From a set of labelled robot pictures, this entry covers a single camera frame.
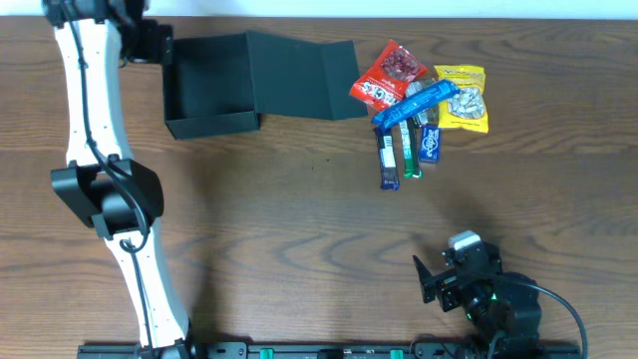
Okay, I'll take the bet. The black gift box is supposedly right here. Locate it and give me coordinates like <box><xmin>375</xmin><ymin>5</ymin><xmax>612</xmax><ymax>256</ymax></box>
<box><xmin>162</xmin><ymin>31</ymin><xmax>368</xmax><ymax>140</ymax></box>

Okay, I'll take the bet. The green snack bar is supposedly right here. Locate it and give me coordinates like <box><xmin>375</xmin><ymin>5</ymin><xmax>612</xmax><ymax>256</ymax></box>
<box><xmin>400</xmin><ymin>120</ymin><xmax>423</xmax><ymax>179</ymax></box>

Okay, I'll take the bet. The blue snack bar wrapper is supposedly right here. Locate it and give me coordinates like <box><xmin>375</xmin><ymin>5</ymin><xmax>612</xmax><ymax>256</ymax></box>
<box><xmin>371</xmin><ymin>80</ymin><xmax>461</xmax><ymax>132</ymax></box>

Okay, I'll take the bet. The red Hacks candy bag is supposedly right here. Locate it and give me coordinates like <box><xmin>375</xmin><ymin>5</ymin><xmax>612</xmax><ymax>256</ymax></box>
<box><xmin>349</xmin><ymin>40</ymin><xmax>428</xmax><ymax>112</ymax></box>

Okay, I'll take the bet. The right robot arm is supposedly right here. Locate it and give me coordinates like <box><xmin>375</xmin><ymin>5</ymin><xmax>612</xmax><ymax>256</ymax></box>
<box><xmin>413</xmin><ymin>241</ymin><xmax>542</xmax><ymax>358</ymax></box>

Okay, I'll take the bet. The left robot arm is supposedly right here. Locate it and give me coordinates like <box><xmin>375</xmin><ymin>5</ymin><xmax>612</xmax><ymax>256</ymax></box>
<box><xmin>42</xmin><ymin>0</ymin><xmax>200</xmax><ymax>358</ymax></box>

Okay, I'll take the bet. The blue Eclipse gum pack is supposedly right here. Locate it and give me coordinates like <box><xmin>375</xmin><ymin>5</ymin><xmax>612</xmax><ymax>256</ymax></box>
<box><xmin>419</xmin><ymin>126</ymin><xmax>441</xmax><ymax>164</ymax></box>

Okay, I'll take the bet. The dark blue chocolate bar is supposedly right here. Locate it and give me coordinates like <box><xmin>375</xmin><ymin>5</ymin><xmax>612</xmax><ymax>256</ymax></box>
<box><xmin>374</xmin><ymin>128</ymin><xmax>400</xmax><ymax>190</ymax></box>

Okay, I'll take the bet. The yellow nut snack bag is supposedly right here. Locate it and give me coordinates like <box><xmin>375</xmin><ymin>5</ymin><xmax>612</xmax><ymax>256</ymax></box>
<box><xmin>435</xmin><ymin>65</ymin><xmax>488</xmax><ymax>134</ymax></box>

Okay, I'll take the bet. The clear trail mix packet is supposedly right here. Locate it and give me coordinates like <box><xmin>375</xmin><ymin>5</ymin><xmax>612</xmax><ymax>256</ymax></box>
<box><xmin>406</xmin><ymin>78</ymin><xmax>438</xmax><ymax>127</ymax></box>

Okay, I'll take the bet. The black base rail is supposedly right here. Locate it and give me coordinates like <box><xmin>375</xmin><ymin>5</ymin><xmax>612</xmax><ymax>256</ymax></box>
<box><xmin>77</xmin><ymin>340</ymin><xmax>582</xmax><ymax>359</ymax></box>

